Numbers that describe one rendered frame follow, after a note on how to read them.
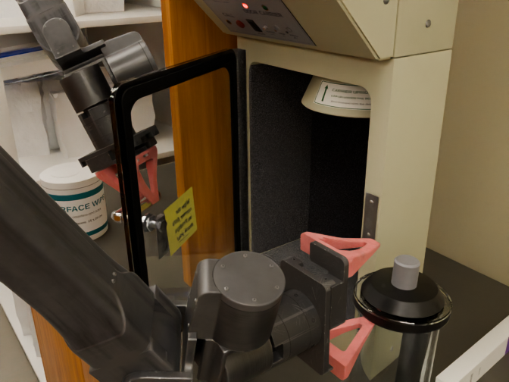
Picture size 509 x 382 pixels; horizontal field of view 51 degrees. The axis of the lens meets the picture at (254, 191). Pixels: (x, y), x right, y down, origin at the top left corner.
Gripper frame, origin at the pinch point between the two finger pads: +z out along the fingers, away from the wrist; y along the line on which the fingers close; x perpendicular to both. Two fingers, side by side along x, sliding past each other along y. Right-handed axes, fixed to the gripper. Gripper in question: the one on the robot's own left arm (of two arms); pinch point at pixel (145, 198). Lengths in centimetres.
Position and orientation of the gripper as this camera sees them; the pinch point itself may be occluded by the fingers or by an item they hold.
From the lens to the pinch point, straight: 78.8
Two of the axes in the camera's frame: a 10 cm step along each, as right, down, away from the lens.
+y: -8.2, 2.5, 5.2
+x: -4.0, 4.0, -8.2
